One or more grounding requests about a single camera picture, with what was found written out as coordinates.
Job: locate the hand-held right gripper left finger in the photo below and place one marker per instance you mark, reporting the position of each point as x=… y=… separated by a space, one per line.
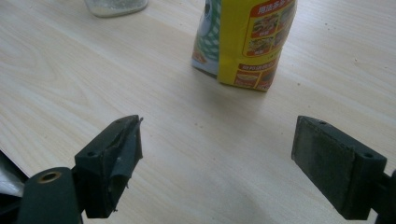
x=102 y=174

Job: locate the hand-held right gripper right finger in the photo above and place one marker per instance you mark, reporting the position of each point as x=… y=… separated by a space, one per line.
x=330 y=165

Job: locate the yellow green seasoning pouch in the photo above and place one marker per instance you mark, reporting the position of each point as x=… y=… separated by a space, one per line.
x=236 y=46

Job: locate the clear glass jar with lid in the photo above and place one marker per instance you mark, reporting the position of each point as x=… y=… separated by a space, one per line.
x=115 y=7

